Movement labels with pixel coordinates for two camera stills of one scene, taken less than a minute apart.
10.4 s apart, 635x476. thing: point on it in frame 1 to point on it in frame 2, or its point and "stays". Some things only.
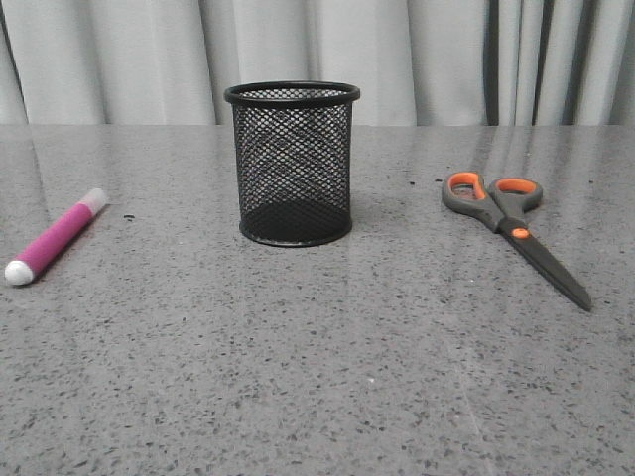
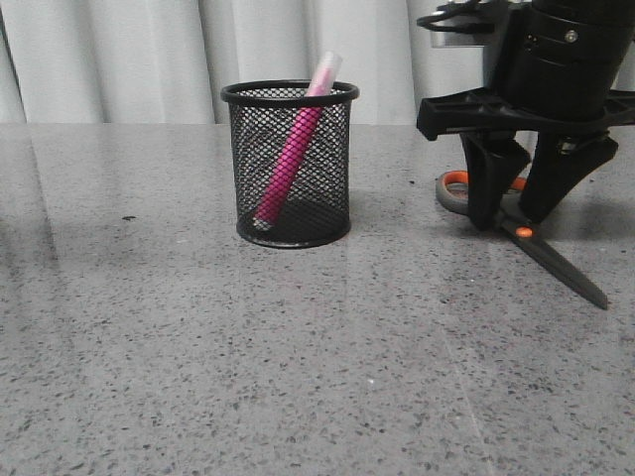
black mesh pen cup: x=293 y=146 stays
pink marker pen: x=23 y=270 to x=297 y=143
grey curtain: x=413 y=62 stays
